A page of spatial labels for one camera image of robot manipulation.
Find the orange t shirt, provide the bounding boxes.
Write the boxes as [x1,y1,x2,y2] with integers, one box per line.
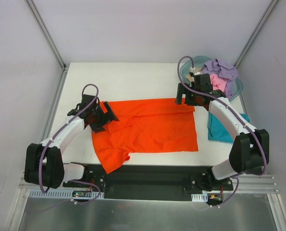
[91,98,199,174]

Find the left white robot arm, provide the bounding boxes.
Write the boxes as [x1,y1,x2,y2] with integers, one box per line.
[24,94,118,193]

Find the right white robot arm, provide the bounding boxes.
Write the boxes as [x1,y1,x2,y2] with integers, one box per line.
[175,73,270,191]

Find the beige t shirt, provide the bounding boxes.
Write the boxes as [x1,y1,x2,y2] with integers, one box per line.
[186,67,202,83]

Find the pink t shirt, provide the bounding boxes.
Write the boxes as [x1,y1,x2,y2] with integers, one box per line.
[210,74,227,94]

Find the teal plastic basket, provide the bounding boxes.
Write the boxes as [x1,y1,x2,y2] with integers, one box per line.
[180,56,243,101]

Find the purple t shirt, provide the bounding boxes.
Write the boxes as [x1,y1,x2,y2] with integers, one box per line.
[202,59,239,99]

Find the teal folded t shirt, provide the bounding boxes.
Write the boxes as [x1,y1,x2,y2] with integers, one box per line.
[207,112,250,144]

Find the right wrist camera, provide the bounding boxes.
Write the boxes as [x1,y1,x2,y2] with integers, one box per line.
[189,67,201,76]

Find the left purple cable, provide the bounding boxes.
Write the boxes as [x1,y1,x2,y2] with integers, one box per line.
[38,83,101,205]

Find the left aluminium frame post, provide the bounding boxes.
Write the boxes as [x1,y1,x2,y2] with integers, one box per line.
[25,0,68,70]

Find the aluminium frame post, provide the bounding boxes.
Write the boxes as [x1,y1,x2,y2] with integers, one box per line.
[234,0,280,68]
[25,0,68,70]

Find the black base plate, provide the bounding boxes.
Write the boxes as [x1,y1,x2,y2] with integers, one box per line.
[63,164,233,201]

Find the right aluminium frame post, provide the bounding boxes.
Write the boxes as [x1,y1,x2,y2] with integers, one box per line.
[234,0,280,68]

